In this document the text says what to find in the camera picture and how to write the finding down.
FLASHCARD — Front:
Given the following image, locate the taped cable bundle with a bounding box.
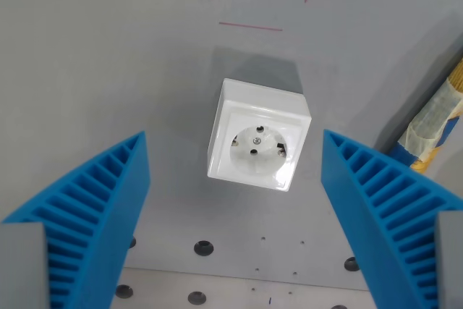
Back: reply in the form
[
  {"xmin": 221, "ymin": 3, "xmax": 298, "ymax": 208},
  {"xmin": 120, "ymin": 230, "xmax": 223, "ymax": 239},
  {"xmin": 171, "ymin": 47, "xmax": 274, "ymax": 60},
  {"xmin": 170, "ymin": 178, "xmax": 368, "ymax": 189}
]
[{"xmin": 391, "ymin": 58, "xmax": 463, "ymax": 174}]

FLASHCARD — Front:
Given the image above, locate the white wall power socket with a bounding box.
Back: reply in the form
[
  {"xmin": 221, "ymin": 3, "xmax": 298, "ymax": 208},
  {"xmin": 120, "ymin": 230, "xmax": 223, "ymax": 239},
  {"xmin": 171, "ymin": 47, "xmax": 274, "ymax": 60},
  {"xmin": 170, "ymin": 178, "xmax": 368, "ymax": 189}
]
[{"xmin": 206, "ymin": 77, "xmax": 313, "ymax": 193}]

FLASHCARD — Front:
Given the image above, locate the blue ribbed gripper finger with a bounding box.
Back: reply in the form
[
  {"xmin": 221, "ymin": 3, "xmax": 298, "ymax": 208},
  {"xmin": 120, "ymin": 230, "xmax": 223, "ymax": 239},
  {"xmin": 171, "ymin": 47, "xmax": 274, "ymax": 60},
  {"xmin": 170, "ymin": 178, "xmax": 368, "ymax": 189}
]
[
  {"xmin": 321, "ymin": 128, "xmax": 463, "ymax": 309},
  {"xmin": 1, "ymin": 130, "xmax": 151, "ymax": 309}
]

